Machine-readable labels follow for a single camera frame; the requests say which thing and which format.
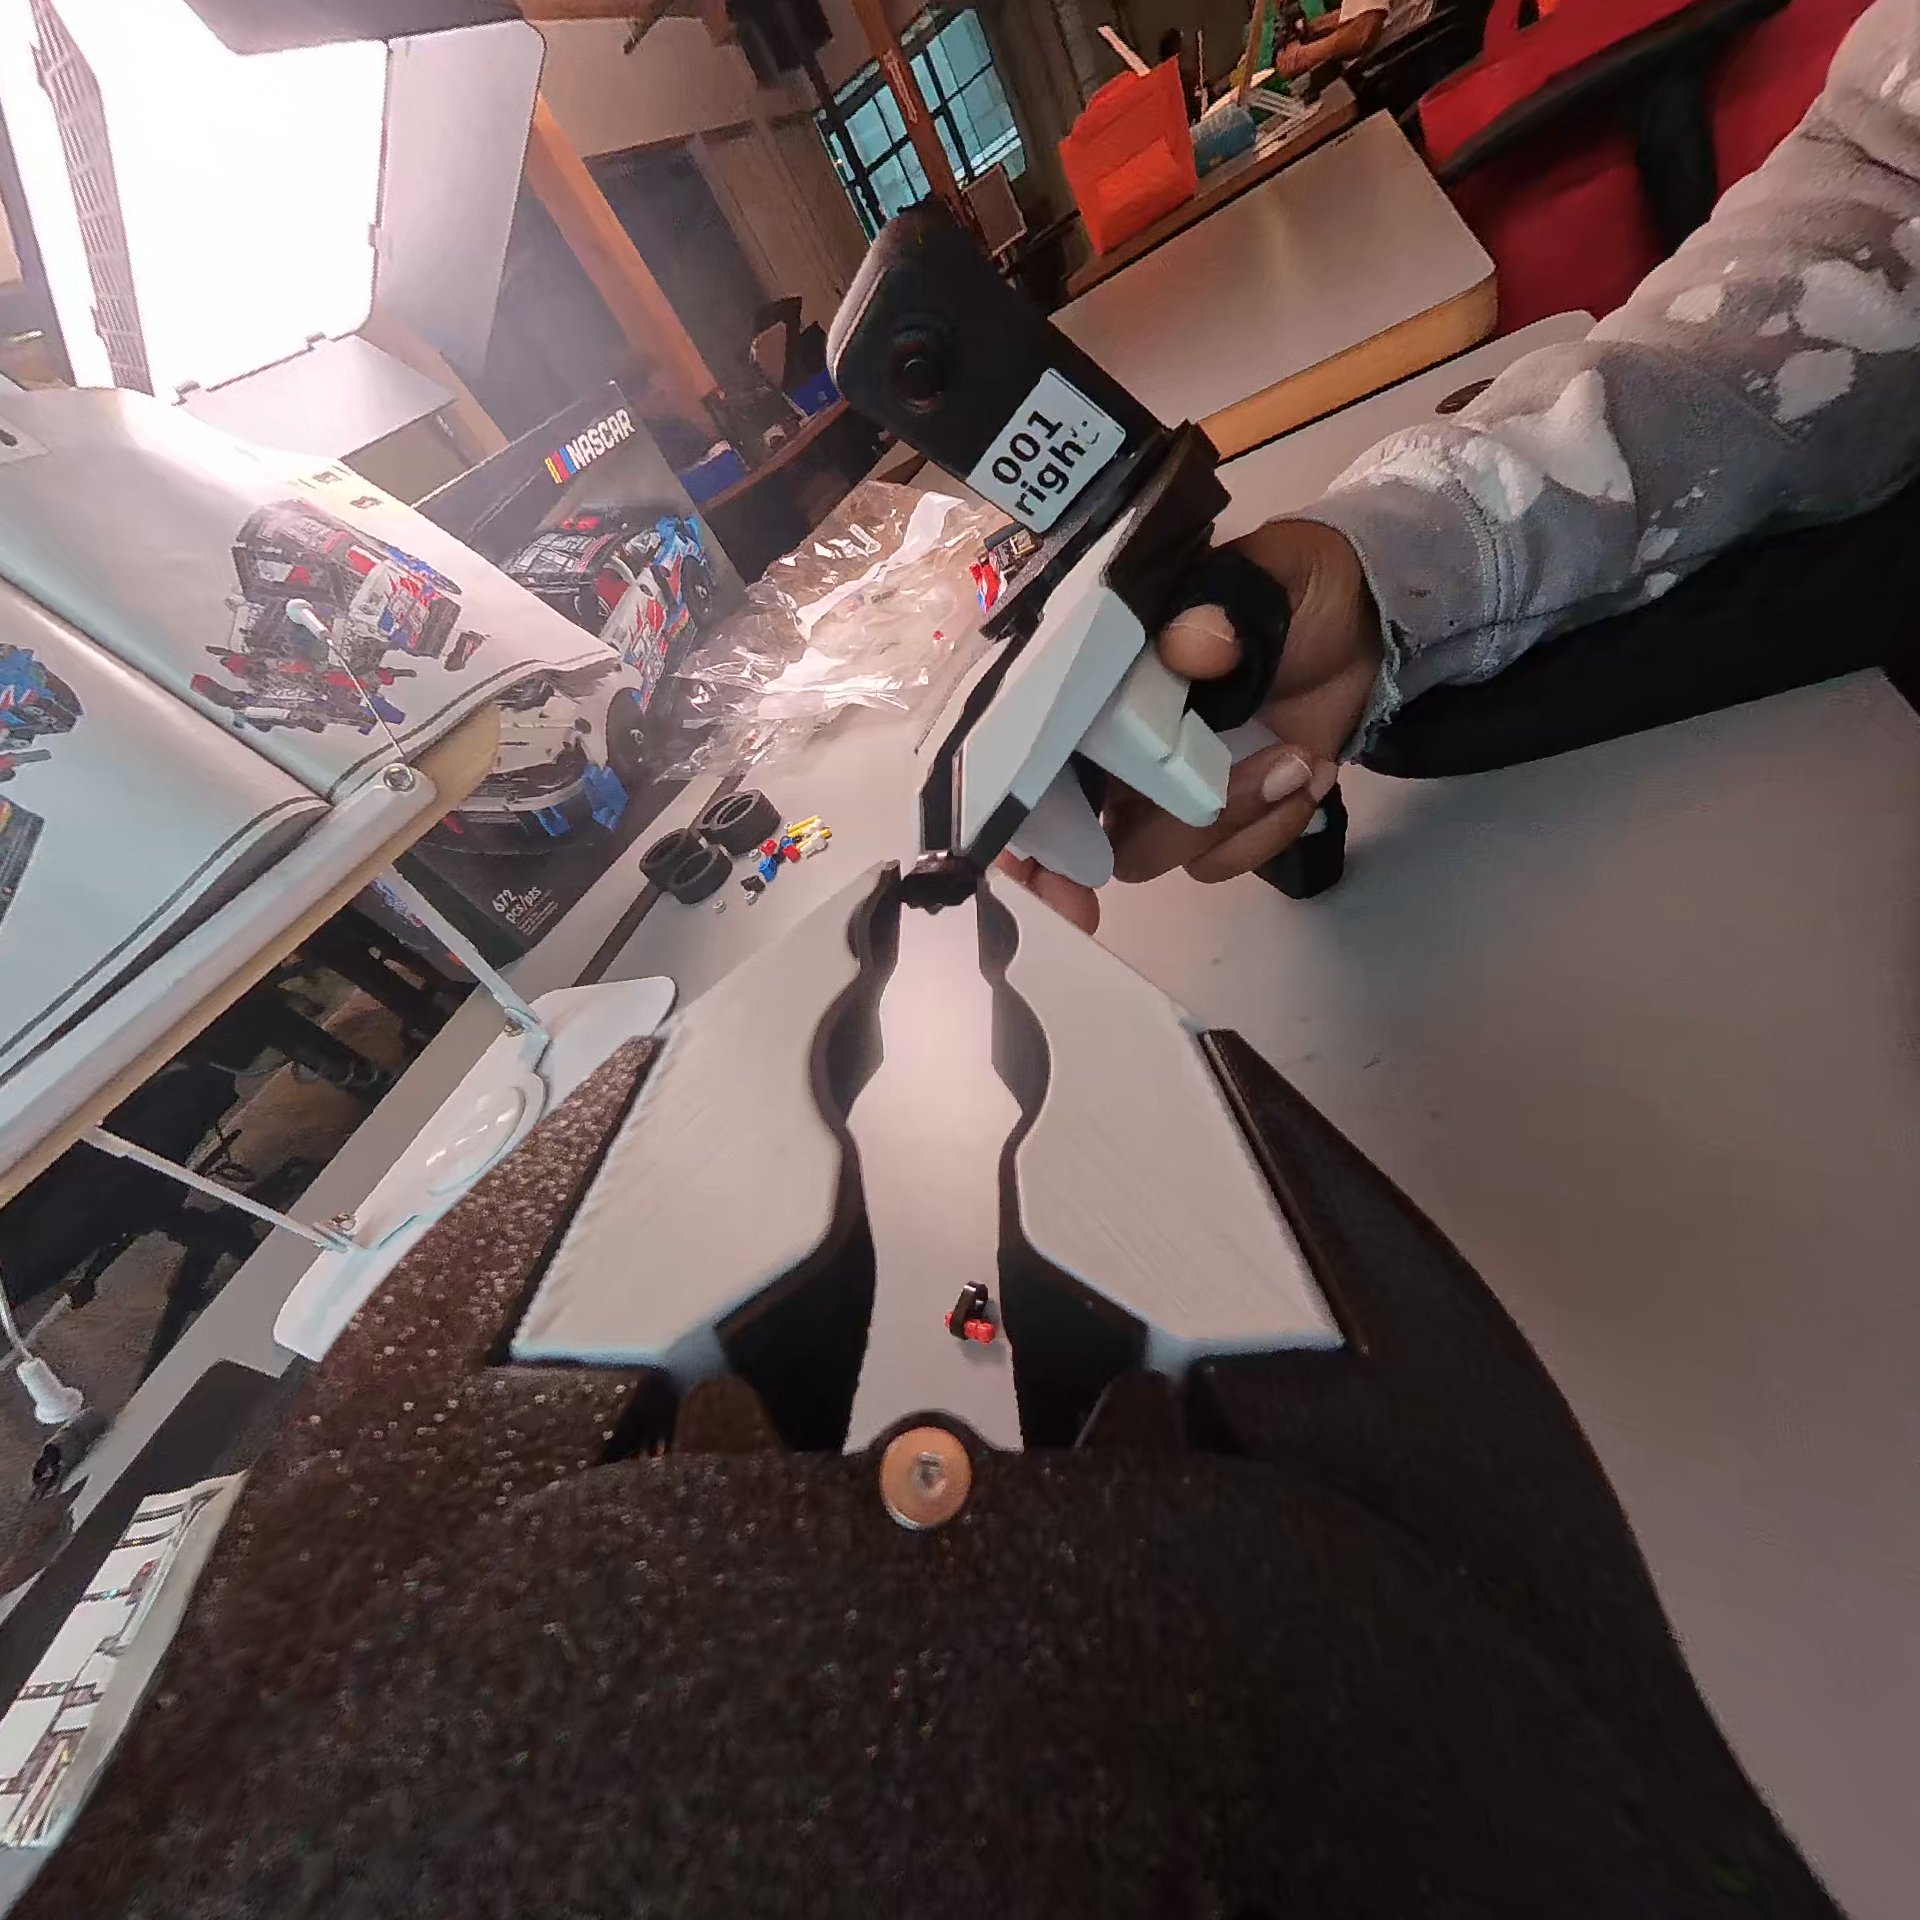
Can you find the person's right hand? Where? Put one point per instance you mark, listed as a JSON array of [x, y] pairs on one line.
[[1325, 660]]

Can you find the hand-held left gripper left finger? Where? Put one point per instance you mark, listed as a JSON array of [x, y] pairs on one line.
[[690, 1199]]

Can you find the person's right forearm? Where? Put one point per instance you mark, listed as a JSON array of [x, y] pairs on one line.
[[1573, 452]]

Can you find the grey table with wooden edge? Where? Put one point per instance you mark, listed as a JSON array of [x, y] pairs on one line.
[[1292, 257]]

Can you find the small black brick piece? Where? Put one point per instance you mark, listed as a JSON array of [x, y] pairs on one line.
[[937, 888]]

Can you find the small red and black connector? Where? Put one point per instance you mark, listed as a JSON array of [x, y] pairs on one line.
[[973, 1325]]

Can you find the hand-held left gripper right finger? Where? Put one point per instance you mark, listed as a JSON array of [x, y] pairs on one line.
[[1170, 1199]]

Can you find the studio light panel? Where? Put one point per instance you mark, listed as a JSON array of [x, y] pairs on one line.
[[227, 181]]

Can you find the blue storage bin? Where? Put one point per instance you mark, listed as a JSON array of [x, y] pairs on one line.
[[816, 396]]

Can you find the open instruction booklet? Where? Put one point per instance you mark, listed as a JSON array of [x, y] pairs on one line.
[[227, 600]]

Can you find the black toy tire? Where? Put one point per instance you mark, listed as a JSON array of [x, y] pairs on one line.
[[704, 876], [740, 818], [668, 857]]

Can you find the grey desk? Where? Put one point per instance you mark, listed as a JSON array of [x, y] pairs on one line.
[[1573, 1126]]

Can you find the small instruction booklet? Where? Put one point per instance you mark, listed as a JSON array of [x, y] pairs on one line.
[[117, 1620]]

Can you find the clear plastic bag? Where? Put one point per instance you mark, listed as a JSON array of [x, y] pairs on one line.
[[840, 600]]

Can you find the orange bin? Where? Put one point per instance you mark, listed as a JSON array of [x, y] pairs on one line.
[[1135, 165]]

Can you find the white book stand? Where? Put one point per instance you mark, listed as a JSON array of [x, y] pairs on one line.
[[494, 1094]]

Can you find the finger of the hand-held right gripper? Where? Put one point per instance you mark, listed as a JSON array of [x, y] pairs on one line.
[[1048, 691]]

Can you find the person's black pants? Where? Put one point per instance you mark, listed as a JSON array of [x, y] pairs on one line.
[[1724, 633]]

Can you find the pile of small colourful bricks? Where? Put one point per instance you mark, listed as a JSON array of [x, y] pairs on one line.
[[781, 857]]

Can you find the red chair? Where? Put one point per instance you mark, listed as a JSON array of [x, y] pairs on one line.
[[1546, 181]]

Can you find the black toy car set box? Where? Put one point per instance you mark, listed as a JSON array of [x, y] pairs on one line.
[[613, 496]]

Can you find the window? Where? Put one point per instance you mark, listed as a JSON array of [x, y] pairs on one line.
[[930, 120]]

